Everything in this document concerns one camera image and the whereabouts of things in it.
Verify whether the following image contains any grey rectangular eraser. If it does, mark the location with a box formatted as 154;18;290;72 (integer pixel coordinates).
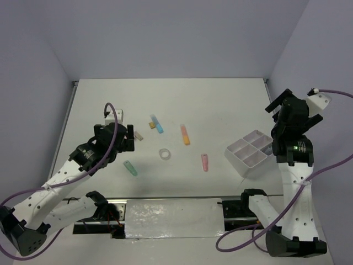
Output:
134;131;143;141

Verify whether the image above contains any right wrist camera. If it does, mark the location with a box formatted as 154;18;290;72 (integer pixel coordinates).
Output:
305;88;331;117

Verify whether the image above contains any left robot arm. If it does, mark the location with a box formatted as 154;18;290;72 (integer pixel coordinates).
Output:
1;123;135;260

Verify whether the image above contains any yellow eraser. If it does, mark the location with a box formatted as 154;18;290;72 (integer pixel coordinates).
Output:
149;122;156;129

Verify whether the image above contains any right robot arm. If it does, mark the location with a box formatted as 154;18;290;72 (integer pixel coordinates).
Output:
239;89;327;258

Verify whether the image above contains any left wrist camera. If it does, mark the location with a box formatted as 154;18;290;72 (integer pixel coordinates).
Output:
104;109;124;125

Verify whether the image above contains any green correction tape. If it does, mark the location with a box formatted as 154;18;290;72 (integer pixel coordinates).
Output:
123;161;138;176

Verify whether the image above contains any clear tape roll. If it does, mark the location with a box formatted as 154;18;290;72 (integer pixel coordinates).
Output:
159;149;171;160

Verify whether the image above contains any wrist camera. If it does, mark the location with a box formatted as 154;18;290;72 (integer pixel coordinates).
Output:
305;88;331;117
104;109;124;125

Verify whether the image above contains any pink correction tape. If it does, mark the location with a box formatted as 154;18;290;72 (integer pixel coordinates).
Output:
201;153;208;172

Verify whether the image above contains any metal base rail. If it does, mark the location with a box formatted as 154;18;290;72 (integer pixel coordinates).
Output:
73;195;278;239

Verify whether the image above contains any white divided organizer tray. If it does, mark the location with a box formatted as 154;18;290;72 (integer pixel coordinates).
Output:
224;130;276;178

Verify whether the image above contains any blue pen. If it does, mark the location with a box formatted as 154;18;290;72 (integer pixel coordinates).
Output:
261;146;273;156

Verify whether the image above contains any orange highlighter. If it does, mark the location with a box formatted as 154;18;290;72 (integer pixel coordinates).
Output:
180;124;190;146

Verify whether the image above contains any silver foil sheet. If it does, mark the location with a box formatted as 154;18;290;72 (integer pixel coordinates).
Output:
125;198;224;239

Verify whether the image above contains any blue highlighter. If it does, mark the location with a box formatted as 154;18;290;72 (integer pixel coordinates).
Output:
150;114;164;134

